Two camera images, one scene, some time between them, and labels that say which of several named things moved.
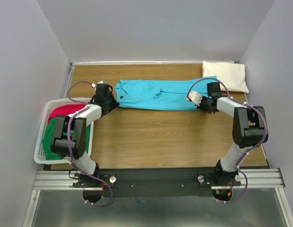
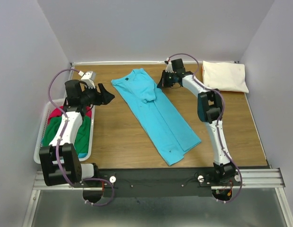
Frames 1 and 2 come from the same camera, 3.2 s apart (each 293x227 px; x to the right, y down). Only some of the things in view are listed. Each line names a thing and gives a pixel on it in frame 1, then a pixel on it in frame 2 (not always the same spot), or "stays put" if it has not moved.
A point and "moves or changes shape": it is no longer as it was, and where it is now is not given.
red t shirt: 65,110 stays put
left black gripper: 115,104 to 104,98
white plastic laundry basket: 39,154 stays put
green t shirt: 48,137 stays put
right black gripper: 199,107 to 162,82
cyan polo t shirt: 163,94 moves or changes shape
